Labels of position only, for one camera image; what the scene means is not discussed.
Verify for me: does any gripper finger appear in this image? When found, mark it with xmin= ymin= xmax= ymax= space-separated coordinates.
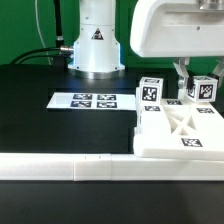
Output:
xmin=173 ymin=57 xmax=190 ymax=89
xmin=213 ymin=57 xmax=224 ymax=79

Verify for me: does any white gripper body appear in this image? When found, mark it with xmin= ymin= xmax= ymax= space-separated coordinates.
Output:
xmin=130 ymin=0 xmax=224 ymax=57

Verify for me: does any white tagged cube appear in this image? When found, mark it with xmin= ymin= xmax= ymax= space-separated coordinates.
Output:
xmin=187 ymin=76 xmax=218 ymax=102
xmin=139 ymin=77 xmax=163 ymax=105

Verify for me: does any white chair back frame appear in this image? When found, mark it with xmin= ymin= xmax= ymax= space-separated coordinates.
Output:
xmin=133 ymin=88 xmax=224 ymax=161

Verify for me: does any white marker base sheet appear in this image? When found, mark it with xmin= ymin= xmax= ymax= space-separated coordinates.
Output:
xmin=47 ymin=92 xmax=136 ymax=111

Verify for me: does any black cable lower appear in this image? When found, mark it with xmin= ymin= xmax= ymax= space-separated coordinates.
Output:
xmin=19 ymin=54 xmax=75 ymax=66

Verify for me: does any black cable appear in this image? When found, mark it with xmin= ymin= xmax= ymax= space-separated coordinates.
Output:
xmin=19 ymin=54 xmax=75 ymax=66
xmin=9 ymin=48 xmax=75 ymax=66

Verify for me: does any thin white cable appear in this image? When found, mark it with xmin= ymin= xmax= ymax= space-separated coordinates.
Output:
xmin=34 ymin=0 xmax=54 ymax=67

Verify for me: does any black cable upper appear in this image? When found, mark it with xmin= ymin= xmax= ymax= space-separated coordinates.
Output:
xmin=9 ymin=48 xmax=75 ymax=66

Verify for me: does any white U-shaped fence frame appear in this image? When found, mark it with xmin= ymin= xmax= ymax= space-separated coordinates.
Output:
xmin=0 ymin=153 xmax=224 ymax=181

